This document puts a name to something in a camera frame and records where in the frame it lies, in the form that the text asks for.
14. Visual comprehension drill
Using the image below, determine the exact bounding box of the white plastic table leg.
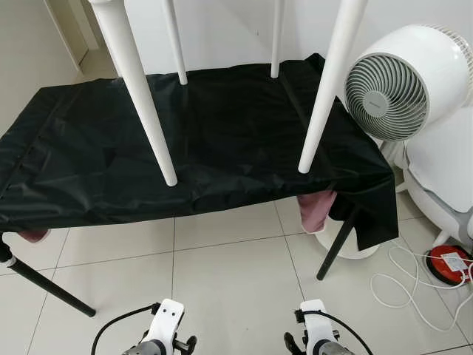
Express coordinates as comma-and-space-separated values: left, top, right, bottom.
270, 0, 286, 79
298, 0, 369, 175
163, 0, 188, 85
89, 0, 179, 187

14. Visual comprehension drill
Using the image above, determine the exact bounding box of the black metal table leg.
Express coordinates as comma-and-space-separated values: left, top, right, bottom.
0, 233, 97, 317
316, 207, 360, 281

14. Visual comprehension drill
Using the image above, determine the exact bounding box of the white round bucket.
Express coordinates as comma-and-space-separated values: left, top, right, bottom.
314, 220, 381, 260

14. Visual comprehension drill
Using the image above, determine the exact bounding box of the pink cloth bundle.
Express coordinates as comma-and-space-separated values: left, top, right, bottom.
298, 189, 338, 234
18, 229, 50, 244

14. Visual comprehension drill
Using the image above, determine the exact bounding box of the red object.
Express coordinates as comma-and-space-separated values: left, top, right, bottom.
426, 246, 473, 288

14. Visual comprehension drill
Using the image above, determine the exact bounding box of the black tablecloth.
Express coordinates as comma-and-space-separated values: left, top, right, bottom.
0, 53, 401, 251

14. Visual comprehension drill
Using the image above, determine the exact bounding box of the white round appliance grey trim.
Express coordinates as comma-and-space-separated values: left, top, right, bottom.
403, 107, 473, 249

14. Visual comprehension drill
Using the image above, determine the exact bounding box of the white round fan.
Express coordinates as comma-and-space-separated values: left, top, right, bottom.
344, 24, 473, 167

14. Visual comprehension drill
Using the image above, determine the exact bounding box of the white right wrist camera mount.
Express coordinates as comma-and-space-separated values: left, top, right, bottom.
299, 299, 330, 350

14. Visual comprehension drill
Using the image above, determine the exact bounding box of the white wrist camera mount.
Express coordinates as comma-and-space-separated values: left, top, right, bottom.
299, 299, 330, 350
145, 299, 186, 353

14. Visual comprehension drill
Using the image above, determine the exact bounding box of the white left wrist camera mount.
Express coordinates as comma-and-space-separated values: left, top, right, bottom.
145, 299, 186, 353

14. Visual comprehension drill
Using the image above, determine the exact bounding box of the white floor cable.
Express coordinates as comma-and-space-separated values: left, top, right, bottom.
370, 243, 473, 333

